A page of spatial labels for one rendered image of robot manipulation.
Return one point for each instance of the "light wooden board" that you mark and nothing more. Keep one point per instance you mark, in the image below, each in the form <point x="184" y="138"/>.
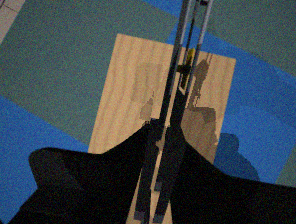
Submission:
<point x="133" y="94"/>

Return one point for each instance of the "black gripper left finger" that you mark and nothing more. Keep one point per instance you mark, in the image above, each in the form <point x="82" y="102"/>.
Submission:
<point x="114" y="173"/>

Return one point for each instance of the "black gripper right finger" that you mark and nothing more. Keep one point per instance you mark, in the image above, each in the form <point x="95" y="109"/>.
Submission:
<point x="202" y="192"/>

